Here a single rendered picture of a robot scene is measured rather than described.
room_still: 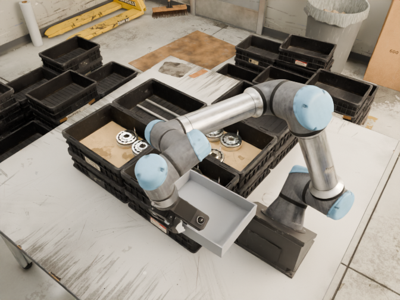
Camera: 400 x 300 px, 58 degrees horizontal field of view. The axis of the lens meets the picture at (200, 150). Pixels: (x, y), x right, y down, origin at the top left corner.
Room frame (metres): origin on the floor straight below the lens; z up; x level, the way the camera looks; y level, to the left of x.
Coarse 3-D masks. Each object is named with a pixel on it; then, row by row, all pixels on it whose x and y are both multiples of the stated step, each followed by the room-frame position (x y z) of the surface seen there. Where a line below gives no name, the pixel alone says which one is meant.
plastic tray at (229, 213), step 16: (192, 176) 0.87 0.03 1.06; (192, 192) 0.82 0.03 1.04; (208, 192) 0.82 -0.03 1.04; (224, 192) 0.79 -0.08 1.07; (208, 208) 0.75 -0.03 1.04; (224, 208) 0.75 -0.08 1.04; (240, 208) 0.75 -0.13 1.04; (256, 208) 0.73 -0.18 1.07; (208, 224) 0.68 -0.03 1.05; (224, 224) 0.68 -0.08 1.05; (240, 224) 0.65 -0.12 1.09; (208, 240) 0.59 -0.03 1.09; (224, 240) 0.62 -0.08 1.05
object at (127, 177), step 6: (150, 150) 1.15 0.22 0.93; (132, 162) 1.07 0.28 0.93; (216, 162) 1.07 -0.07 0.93; (126, 168) 1.04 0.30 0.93; (222, 168) 1.04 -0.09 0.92; (228, 168) 1.04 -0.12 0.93; (126, 174) 1.01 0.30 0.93; (234, 174) 1.01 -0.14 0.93; (126, 180) 1.00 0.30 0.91; (132, 180) 0.97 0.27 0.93; (234, 180) 0.97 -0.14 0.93; (138, 186) 0.95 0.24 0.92; (228, 186) 0.94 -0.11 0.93; (144, 192) 0.93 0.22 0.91
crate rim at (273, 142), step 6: (252, 126) 1.31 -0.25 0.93; (264, 132) 1.27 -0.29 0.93; (276, 138) 1.23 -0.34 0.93; (270, 144) 1.19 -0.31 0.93; (264, 150) 1.15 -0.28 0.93; (210, 156) 1.11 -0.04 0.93; (258, 156) 1.11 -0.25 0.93; (222, 162) 1.08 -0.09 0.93; (252, 162) 1.07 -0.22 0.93; (234, 168) 1.04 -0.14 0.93; (246, 168) 1.04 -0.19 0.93; (240, 174) 1.01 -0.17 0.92
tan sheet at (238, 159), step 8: (216, 144) 1.30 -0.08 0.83; (248, 144) 1.30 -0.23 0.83; (224, 152) 1.24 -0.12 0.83; (232, 152) 1.24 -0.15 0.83; (240, 152) 1.24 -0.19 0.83; (248, 152) 1.24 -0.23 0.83; (256, 152) 1.24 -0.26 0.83; (224, 160) 1.19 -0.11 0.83; (232, 160) 1.19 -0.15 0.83; (240, 160) 1.19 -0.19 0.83; (248, 160) 1.19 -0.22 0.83; (240, 168) 1.14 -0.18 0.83
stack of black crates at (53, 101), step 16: (48, 80) 2.24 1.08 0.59; (64, 80) 2.32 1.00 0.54; (80, 80) 2.32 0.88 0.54; (32, 96) 2.10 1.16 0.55; (48, 96) 2.19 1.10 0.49; (64, 96) 2.19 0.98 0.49; (80, 96) 2.10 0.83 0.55; (96, 96) 2.19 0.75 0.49; (48, 112) 1.94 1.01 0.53; (64, 112) 1.97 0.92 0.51; (48, 128) 1.97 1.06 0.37
